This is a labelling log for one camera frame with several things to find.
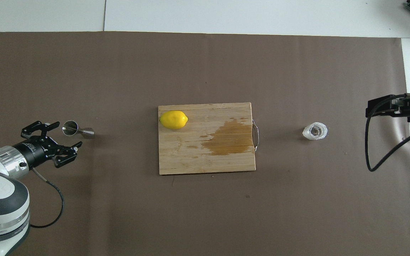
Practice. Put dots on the wooden cutting board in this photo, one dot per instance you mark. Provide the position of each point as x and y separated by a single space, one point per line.
190 156

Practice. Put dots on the yellow lemon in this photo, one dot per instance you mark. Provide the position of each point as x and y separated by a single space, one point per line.
173 120

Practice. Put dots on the steel double jigger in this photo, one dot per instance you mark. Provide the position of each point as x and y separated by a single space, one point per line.
70 128

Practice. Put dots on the brown table mat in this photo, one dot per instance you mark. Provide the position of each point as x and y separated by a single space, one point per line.
205 213

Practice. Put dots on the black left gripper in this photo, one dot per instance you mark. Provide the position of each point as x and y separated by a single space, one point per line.
36 151

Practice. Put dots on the clear glass cup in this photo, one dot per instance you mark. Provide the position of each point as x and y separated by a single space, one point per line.
314 131

